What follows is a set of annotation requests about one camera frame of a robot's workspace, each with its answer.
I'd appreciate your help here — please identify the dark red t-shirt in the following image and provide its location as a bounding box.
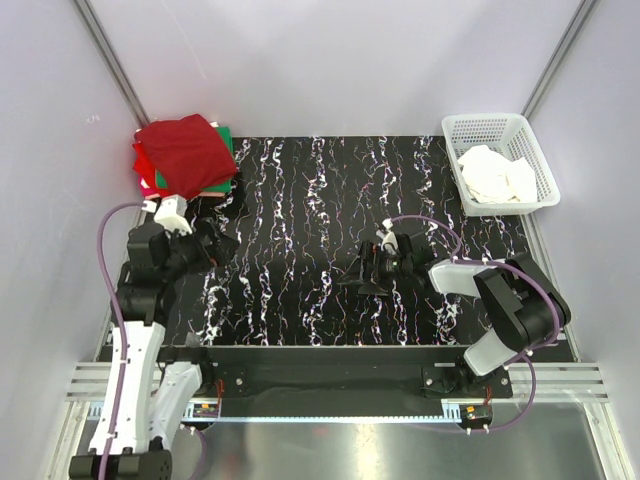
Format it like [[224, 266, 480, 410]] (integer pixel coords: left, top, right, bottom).
[[132, 114, 238, 199]]

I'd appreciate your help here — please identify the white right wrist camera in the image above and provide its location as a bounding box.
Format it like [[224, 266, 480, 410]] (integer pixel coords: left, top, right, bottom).
[[376, 218, 399, 255]]

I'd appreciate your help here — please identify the white plastic basket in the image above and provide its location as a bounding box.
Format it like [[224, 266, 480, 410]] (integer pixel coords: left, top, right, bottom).
[[441, 113, 561, 217]]

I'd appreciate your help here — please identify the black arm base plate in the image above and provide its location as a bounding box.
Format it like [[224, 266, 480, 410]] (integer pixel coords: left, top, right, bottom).
[[157, 344, 512, 419]]

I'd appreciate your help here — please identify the white crumpled t-shirt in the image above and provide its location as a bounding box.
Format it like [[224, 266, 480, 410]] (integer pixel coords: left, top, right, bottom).
[[458, 145, 538, 204]]

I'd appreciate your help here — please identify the aluminium frame post right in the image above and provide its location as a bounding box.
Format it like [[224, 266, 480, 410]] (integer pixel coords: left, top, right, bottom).
[[521, 0, 600, 121]]

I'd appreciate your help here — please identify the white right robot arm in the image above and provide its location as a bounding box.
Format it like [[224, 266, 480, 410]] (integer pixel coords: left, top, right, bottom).
[[338, 234, 571, 379]]

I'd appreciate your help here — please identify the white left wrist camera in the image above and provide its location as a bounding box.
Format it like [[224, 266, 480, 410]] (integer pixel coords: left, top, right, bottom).
[[142, 195, 193, 236]]

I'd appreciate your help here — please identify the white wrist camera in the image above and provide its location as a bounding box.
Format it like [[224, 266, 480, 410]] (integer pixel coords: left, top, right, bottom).
[[376, 218, 399, 255], [142, 195, 193, 236]]

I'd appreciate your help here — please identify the red folded t-shirt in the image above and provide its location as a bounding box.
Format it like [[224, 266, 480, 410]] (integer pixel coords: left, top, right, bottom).
[[132, 142, 156, 188]]

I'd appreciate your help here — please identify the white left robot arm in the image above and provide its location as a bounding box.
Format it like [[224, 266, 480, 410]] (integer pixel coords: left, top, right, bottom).
[[69, 218, 239, 479]]

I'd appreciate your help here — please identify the aluminium frame post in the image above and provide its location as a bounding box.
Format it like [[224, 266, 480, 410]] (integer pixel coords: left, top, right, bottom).
[[521, 0, 600, 121], [70, 0, 150, 128]]

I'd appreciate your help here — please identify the aluminium frame post left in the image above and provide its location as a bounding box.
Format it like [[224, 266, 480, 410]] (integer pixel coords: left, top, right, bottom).
[[70, 0, 150, 128]]

